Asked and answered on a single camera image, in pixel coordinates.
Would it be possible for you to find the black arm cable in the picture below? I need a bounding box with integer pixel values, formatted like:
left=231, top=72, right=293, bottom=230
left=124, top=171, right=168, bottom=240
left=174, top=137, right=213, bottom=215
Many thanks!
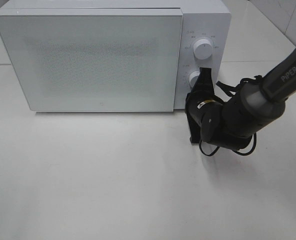
left=199, top=76, right=263, bottom=158

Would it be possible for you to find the white microwave oven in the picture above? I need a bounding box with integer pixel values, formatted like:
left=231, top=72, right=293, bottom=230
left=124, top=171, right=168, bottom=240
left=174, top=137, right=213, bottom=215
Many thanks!
left=0, top=0, right=232, bottom=112

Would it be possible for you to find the white microwave door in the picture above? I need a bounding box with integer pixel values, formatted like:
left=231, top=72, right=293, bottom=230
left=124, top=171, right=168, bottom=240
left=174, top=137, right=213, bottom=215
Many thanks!
left=0, top=15, right=182, bottom=112

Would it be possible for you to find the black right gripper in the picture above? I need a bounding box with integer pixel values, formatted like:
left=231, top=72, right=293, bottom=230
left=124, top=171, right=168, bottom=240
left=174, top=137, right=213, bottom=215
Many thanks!
left=184, top=67, right=223, bottom=144

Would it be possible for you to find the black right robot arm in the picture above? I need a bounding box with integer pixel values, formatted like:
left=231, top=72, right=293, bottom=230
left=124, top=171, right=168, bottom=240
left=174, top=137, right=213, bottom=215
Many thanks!
left=184, top=48, right=296, bottom=157

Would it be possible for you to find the white microwave knob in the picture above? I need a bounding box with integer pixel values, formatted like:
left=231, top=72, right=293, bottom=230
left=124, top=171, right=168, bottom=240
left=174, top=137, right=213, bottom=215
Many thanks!
left=193, top=37, right=214, bottom=60
left=188, top=71, right=200, bottom=89

